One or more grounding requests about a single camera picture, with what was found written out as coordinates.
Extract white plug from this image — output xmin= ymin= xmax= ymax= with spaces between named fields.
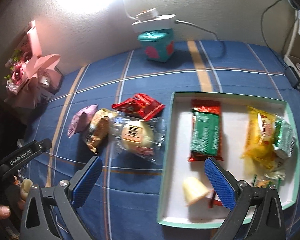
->
xmin=136 ymin=7 xmax=158 ymax=21

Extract red and green snack packet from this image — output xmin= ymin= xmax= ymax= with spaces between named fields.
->
xmin=187 ymin=99 xmax=225 ymax=162

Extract yellow bread packet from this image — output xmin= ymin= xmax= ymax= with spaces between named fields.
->
xmin=241 ymin=106 xmax=285 ymax=178

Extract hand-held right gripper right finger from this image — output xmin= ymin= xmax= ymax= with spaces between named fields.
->
xmin=204 ymin=156 xmax=287 ymax=240

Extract white tray with teal rim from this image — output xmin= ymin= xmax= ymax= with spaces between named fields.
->
xmin=156 ymin=92 xmax=300 ymax=230

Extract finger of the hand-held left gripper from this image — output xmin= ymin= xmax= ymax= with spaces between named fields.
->
xmin=0 ymin=138 xmax=52 ymax=180

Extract clear steamed cake packet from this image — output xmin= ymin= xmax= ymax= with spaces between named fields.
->
xmin=107 ymin=115 xmax=168 ymax=165

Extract person's left hand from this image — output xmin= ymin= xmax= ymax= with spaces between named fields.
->
xmin=0 ymin=204 xmax=11 ymax=222

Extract red triangular snack packet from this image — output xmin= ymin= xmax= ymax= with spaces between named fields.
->
xmin=111 ymin=93 xmax=165 ymax=121

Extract white rack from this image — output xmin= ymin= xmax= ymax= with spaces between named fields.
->
xmin=282 ymin=7 xmax=300 ymax=93

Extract small red candy packet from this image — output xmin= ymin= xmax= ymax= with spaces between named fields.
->
xmin=207 ymin=191 xmax=224 ymax=208

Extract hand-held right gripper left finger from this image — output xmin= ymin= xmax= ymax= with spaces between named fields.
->
xmin=19 ymin=156 xmax=103 ymax=240

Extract black power adapter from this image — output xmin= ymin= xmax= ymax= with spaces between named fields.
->
xmin=286 ymin=66 xmax=300 ymax=89

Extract white cable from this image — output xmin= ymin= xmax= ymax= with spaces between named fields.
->
xmin=174 ymin=19 xmax=227 ymax=58

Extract brown cake packet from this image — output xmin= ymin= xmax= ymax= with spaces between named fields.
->
xmin=84 ymin=108 xmax=118 ymax=154

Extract pale yellow jelly cup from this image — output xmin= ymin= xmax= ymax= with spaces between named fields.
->
xmin=19 ymin=178 xmax=32 ymax=198
xmin=182 ymin=177 xmax=212 ymax=207

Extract white power strip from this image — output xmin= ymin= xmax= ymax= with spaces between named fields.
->
xmin=131 ymin=14 xmax=177 ymax=34

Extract pink flower bouquet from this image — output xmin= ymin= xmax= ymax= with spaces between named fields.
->
xmin=4 ymin=20 xmax=64 ymax=109

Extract teal gift box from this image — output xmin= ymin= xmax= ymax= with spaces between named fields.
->
xmin=137 ymin=29 xmax=175 ymax=63

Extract blue plaid cloth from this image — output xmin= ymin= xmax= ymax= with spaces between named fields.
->
xmin=15 ymin=40 xmax=300 ymax=240

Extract clear peanut packet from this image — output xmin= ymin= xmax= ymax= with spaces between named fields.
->
xmin=250 ymin=174 xmax=273 ymax=189

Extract black cable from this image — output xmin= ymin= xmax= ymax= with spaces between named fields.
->
xmin=261 ymin=0 xmax=294 ymax=48

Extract purple snack packet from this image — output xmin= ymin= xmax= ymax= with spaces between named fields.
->
xmin=67 ymin=104 xmax=98 ymax=139

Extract green and white snack packet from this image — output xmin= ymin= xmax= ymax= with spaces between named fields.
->
xmin=272 ymin=119 xmax=297 ymax=159

